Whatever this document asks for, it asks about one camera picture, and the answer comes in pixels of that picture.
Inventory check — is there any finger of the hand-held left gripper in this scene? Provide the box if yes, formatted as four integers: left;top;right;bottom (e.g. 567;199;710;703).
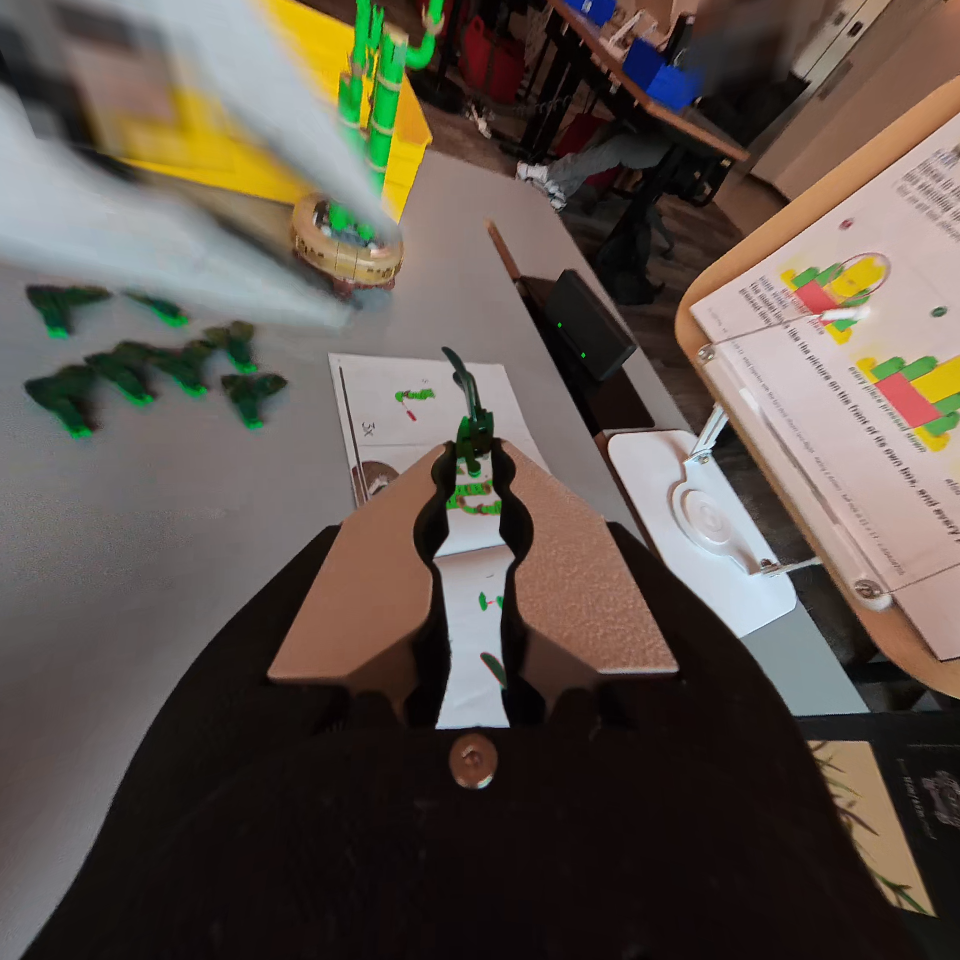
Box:
0;88;352;331
172;0;396;235

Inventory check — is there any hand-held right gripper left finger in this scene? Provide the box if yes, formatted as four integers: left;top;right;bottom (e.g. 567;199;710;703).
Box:
267;441;455;727

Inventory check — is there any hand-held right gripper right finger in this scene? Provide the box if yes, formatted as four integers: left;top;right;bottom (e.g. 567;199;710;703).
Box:
495;439;681;727

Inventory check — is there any green lego bamboo model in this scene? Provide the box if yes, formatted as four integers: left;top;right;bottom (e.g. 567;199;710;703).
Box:
291;0;451;301

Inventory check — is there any dark green lego leaf assembly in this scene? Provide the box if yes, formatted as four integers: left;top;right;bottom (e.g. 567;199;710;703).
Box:
441;346;496;479

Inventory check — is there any scattered group of lego leaves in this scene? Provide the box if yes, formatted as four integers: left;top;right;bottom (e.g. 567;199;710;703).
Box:
22;283;290;440

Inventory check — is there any white lego instruction booklet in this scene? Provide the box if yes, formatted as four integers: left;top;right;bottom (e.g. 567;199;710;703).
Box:
328;352;552;729

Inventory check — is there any black lego bamboo box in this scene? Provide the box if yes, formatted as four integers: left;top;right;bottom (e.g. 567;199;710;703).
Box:
798;712;960;960

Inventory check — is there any yellow plastic bin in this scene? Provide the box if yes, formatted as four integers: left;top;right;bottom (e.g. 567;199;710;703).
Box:
120;0;435;222

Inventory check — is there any white board stand base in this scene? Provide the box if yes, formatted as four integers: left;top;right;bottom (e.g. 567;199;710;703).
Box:
607;429;798;639

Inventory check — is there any red bag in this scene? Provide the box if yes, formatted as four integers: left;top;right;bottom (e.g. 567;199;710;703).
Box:
457;15;526;106

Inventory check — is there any black power brick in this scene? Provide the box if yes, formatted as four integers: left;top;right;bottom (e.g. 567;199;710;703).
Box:
546;270;639;382

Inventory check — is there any laminated instruction sheet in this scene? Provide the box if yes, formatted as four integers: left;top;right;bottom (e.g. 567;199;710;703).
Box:
690;127;960;661

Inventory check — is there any black backpack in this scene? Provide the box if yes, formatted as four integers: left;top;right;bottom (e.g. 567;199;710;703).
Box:
596;210;666;306

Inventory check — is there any wooden display board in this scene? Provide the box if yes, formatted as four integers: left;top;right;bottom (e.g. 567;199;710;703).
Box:
675;78;960;699

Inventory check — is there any wooden workbench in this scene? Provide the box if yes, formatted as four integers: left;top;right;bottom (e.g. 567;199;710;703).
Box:
547;0;751;163

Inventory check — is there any white cabinet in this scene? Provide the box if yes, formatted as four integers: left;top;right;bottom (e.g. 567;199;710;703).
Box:
750;0;960;201

